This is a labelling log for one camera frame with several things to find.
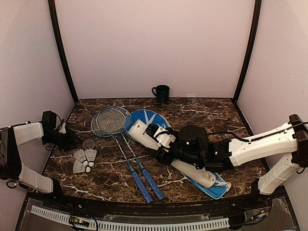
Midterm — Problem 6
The blue racket bag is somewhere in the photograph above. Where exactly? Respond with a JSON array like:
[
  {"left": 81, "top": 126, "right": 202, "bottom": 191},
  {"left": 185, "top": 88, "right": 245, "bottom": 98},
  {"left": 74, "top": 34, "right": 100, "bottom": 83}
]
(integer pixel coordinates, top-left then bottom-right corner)
[{"left": 128, "top": 109, "right": 231, "bottom": 199}]

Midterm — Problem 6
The white shuttlecock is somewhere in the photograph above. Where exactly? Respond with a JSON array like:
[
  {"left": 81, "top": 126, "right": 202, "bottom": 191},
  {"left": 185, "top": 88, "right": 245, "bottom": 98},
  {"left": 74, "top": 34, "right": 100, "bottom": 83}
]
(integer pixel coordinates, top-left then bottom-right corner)
[
  {"left": 85, "top": 149, "right": 97, "bottom": 167},
  {"left": 73, "top": 160, "right": 91, "bottom": 174},
  {"left": 74, "top": 149, "right": 89, "bottom": 166}
]

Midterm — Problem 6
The left black frame post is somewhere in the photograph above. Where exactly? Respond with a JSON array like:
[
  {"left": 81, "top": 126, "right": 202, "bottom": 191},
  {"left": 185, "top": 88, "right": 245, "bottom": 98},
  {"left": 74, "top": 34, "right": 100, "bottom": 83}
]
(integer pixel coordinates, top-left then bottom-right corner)
[{"left": 48, "top": 0, "right": 79, "bottom": 103}]

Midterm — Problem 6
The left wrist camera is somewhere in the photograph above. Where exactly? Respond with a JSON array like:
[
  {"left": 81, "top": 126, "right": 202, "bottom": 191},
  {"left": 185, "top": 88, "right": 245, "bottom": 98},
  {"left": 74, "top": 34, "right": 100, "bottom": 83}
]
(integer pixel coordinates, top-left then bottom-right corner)
[{"left": 41, "top": 111, "right": 57, "bottom": 132}]

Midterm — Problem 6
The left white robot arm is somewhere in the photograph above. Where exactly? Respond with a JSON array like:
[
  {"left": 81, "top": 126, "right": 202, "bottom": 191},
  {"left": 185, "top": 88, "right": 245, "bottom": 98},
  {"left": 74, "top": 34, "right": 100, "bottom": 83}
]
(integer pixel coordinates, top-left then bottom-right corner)
[{"left": 0, "top": 120, "right": 80, "bottom": 210}]

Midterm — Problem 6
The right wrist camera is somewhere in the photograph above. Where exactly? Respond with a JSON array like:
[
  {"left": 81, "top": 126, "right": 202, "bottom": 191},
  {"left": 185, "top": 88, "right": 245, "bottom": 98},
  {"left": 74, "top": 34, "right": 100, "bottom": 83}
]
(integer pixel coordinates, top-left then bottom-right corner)
[{"left": 179, "top": 125, "right": 209, "bottom": 154}]

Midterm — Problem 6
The dark green mug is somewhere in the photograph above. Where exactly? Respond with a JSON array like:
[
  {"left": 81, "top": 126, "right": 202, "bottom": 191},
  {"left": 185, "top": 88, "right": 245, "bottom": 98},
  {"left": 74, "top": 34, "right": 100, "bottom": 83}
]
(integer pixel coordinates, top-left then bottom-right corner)
[{"left": 152, "top": 85, "right": 170, "bottom": 103}]

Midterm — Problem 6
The black frame post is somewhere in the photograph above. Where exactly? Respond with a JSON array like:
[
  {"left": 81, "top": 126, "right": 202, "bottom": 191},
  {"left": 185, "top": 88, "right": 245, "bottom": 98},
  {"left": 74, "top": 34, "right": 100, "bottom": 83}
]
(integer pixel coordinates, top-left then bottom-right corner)
[
  {"left": 48, "top": 0, "right": 79, "bottom": 103},
  {"left": 232, "top": 0, "right": 262, "bottom": 104}
]

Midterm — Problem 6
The white shuttlecock tube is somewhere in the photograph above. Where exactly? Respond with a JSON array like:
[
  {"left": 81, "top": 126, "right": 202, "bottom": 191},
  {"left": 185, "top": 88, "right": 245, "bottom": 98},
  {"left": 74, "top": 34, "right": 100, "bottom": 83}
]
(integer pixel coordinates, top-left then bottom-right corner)
[{"left": 128, "top": 119, "right": 216, "bottom": 188}]

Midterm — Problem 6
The blue badminton racket right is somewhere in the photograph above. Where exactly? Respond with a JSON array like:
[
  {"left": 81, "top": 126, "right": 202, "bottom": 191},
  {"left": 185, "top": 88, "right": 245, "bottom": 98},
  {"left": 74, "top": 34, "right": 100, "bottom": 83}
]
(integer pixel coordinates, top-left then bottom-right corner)
[{"left": 96, "top": 106, "right": 166, "bottom": 201}]

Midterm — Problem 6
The right black frame post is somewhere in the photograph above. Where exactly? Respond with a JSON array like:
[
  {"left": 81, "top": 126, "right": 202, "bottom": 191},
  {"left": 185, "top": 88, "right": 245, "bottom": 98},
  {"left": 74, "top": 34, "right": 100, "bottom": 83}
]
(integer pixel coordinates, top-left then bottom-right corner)
[{"left": 232, "top": 0, "right": 262, "bottom": 104}]

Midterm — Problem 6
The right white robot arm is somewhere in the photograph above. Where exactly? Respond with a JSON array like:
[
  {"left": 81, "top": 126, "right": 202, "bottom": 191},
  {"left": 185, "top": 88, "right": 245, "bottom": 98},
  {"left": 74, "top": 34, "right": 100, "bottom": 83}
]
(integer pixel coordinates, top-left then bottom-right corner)
[{"left": 147, "top": 114, "right": 308, "bottom": 209}]

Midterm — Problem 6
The white slotted cable duct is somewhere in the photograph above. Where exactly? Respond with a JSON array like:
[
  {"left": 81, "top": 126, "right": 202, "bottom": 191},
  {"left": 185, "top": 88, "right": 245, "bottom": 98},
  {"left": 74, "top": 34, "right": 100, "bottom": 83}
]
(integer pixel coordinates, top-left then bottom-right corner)
[{"left": 30, "top": 205, "right": 230, "bottom": 231}]

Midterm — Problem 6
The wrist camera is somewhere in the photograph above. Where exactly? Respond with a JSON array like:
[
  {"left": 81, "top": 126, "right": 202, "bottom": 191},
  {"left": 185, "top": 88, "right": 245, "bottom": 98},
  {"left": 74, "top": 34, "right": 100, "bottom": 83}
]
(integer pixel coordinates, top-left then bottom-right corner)
[
  {"left": 41, "top": 111, "right": 57, "bottom": 132},
  {"left": 179, "top": 125, "right": 209, "bottom": 154}
]

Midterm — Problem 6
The blue badminton racket left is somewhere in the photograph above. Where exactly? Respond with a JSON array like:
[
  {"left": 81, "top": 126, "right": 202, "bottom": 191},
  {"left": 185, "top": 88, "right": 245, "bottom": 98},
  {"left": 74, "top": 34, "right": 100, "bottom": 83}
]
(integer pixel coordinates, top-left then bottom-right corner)
[{"left": 91, "top": 110, "right": 154, "bottom": 205}]

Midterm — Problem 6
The blue badminton racket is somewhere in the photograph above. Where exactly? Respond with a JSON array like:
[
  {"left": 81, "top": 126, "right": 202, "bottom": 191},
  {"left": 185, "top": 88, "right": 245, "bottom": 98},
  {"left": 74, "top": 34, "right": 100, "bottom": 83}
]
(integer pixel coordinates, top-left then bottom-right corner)
[
  {"left": 96, "top": 106, "right": 166, "bottom": 201},
  {"left": 91, "top": 110, "right": 154, "bottom": 205}
]

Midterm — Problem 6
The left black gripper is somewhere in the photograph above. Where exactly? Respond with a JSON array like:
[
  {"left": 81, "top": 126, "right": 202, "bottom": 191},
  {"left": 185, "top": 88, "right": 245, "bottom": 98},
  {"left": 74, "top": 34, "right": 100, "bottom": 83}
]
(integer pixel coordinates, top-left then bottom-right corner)
[{"left": 42, "top": 129, "right": 82, "bottom": 152}]

